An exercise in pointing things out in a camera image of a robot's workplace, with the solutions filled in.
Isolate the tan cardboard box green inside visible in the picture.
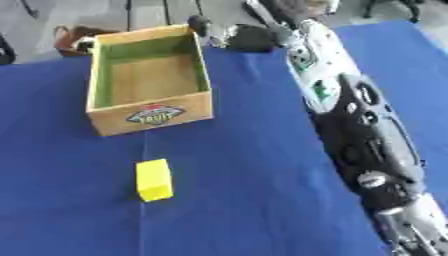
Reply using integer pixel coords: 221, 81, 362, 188
84, 23, 216, 137

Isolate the black object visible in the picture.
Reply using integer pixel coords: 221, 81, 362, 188
0, 33, 18, 66

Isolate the brown bag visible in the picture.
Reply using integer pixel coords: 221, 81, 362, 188
52, 25, 121, 57

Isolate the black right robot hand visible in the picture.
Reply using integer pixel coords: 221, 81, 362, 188
185, 0, 329, 54

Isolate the black chair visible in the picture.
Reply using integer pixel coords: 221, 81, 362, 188
362, 0, 424, 24

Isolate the black tripod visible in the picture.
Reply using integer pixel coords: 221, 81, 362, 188
122, 0, 174, 32

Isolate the yellow rectangular block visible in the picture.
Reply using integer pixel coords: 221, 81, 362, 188
134, 158, 175, 203

